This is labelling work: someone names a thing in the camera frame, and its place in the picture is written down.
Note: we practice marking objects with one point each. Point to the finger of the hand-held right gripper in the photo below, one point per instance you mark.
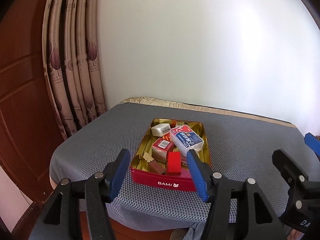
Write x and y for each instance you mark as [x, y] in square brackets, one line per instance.
[313, 143]
[287, 165]

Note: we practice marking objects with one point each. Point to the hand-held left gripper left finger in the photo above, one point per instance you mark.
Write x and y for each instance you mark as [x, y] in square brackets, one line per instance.
[120, 177]

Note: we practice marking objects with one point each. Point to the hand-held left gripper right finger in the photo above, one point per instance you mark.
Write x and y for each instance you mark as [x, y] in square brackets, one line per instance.
[197, 175]

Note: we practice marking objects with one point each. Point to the red tin box gold inside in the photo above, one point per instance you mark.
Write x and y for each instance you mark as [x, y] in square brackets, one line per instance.
[172, 183]

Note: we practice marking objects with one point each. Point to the red rectangular box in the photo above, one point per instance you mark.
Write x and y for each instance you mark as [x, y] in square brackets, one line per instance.
[173, 163]

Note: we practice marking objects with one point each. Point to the small beige cube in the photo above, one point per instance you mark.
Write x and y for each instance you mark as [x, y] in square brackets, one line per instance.
[148, 158]

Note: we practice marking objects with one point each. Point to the clear plastic box blue-red label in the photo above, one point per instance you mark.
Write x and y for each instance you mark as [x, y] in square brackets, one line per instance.
[186, 138]

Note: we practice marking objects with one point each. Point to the small brown rectangular block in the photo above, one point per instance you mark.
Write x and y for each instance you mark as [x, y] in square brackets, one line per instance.
[157, 167]

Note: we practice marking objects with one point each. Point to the red and white carton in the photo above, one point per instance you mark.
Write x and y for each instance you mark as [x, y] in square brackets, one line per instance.
[162, 151]

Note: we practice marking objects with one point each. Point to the white charger block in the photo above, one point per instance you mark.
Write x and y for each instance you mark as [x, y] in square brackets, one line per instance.
[160, 129]

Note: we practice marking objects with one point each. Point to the grey mesh mat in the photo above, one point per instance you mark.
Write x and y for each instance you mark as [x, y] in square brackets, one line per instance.
[237, 150]

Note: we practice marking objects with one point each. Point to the person's grey trousers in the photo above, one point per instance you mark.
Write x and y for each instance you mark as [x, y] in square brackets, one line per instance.
[197, 231]

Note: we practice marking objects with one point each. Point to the beige leaf-print curtain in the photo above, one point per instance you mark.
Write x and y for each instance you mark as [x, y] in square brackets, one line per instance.
[75, 67]

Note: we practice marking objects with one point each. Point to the brown wooden door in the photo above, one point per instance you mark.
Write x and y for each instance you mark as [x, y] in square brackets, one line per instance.
[22, 105]

